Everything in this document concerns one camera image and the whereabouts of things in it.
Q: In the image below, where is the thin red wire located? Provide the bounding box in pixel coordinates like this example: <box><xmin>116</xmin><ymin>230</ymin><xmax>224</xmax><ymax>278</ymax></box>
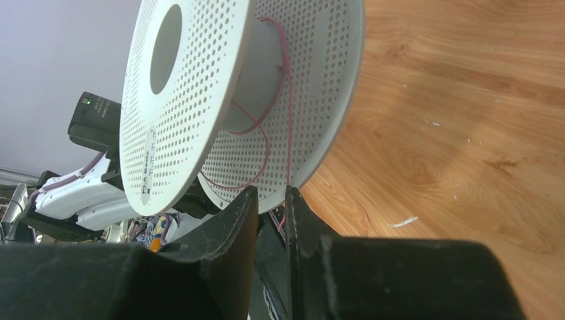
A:
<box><xmin>199</xmin><ymin>17</ymin><xmax>296</xmax><ymax>233</ymax></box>

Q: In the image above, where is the grey cable spool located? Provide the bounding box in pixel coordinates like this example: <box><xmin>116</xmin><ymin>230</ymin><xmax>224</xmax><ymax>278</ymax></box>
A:
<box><xmin>119</xmin><ymin>1</ymin><xmax>366</xmax><ymax>216</ymax></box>

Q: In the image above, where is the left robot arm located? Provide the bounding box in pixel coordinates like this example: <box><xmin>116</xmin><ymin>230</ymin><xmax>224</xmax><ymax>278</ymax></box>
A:
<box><xmin>9</xmin><ymin>91</ymin><xmax>138</xmax><ymax>243</ymax></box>

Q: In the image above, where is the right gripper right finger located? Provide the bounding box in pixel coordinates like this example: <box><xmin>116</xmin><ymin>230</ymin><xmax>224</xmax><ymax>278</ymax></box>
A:
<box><xmin>285</xmin><ymin>187</ymin><xmax>526</xmax><ymax>319</ymax></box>

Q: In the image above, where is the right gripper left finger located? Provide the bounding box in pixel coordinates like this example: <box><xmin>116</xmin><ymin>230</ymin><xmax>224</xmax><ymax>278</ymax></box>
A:
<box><xmin>1</xmin><ymin>186</ymin><xmax>259</xmax><ymax>319</ymax></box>

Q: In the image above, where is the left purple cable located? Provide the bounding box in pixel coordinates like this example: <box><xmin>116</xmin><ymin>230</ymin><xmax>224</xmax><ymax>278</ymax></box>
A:
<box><xmin>26</xmin><ymin>152</ymin><xmax>105</xmax><ymax>204</ymax></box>

